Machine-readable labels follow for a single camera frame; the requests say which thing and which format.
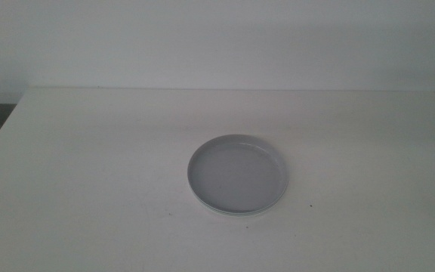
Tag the grey shallow bowl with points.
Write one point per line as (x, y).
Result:
(236, 175)

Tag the pale green shallow bowl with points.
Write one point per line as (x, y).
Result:
(217, 211)

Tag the white shallow bowl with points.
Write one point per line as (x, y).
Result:
(236, 215)

